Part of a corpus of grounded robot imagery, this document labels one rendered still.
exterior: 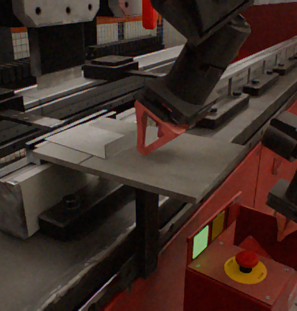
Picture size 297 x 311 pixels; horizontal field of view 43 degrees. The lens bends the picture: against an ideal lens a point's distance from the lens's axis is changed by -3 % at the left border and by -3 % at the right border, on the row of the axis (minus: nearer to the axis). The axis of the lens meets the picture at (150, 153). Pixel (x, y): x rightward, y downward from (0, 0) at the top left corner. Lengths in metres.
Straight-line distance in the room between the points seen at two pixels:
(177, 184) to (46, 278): 0.21
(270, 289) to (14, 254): 0.40
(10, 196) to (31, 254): 0.09
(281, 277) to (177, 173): 0.29
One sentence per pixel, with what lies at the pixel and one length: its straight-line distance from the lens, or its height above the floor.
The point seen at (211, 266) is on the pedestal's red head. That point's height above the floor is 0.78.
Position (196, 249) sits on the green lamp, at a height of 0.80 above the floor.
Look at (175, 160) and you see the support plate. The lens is 0.53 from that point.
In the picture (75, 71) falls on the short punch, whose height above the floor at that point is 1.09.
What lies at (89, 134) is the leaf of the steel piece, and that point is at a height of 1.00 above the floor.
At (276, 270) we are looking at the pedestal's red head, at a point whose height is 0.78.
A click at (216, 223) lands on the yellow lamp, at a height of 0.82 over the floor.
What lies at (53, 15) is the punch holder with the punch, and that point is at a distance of 0.55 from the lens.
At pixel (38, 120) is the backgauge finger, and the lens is 0.70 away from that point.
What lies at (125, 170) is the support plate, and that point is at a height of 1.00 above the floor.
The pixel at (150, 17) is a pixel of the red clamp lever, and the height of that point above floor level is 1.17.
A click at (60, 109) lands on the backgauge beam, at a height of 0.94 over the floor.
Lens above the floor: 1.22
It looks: 23 degrees down
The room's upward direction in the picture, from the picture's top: straight up
